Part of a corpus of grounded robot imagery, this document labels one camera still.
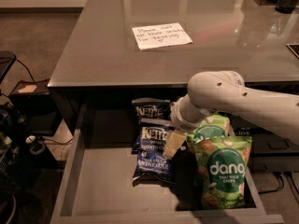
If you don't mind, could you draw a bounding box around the middle green Dang chip bag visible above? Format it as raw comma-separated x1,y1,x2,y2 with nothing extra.
186,114,230,152

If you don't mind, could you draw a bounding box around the front green Dang chip bag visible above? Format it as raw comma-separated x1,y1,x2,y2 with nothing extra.
193,136,252,210

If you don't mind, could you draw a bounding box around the blue kettle chip bag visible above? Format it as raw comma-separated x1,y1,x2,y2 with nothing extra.
132,97,170,121
133,118,174,183

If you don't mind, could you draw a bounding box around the grey open drawer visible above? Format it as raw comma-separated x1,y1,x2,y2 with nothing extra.
50,108,284,224

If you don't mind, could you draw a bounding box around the black cabinet on right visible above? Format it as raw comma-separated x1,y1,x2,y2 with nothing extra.
230,116,299,172

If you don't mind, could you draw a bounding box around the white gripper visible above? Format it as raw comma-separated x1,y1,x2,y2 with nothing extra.
163,94,214,158

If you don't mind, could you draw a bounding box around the black chair on left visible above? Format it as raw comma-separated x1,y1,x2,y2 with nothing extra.
0,50,16,84

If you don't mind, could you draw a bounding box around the black floor cable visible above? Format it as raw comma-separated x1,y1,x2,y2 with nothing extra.
257,171,299,203

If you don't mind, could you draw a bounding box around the white handwritten paper note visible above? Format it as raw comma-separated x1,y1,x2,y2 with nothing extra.
132,22,192,50

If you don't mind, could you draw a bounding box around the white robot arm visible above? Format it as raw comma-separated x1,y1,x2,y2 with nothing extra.
170,71,299,145

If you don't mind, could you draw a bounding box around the green dang chip bag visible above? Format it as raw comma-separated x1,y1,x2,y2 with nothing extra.
186,114,230,152
193,136,252,210

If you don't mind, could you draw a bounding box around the dark side table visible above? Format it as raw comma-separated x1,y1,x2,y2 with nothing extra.
8,79,63,136

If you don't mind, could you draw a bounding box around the grey glass-top counter cabinet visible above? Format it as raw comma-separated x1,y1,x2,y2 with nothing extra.
47,0,299,147

